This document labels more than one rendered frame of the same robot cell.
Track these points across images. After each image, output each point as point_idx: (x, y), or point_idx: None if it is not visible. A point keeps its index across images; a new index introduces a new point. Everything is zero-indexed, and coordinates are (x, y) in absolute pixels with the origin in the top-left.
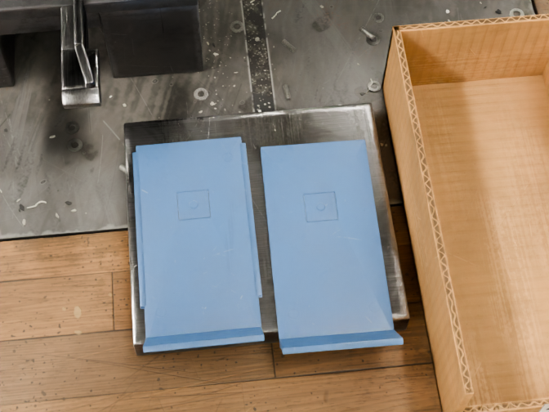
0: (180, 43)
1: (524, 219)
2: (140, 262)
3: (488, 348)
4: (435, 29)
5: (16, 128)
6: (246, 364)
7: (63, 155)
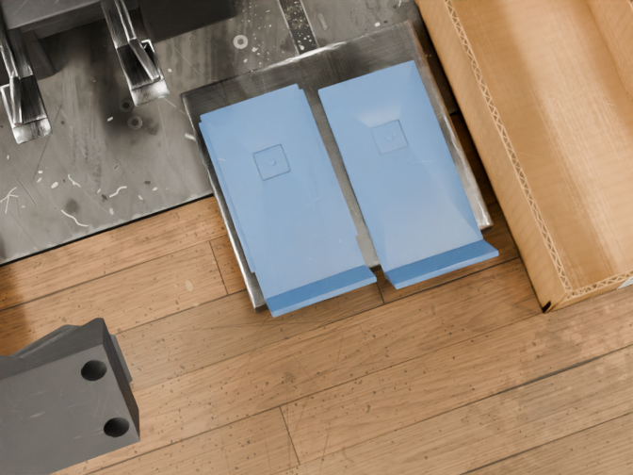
0: (213, 1)
1: (574, 102)
2: (238, 230)
3: (566, 233)
4: None
5: (73, 118)
6: (355, 298)
7: (126, 136)
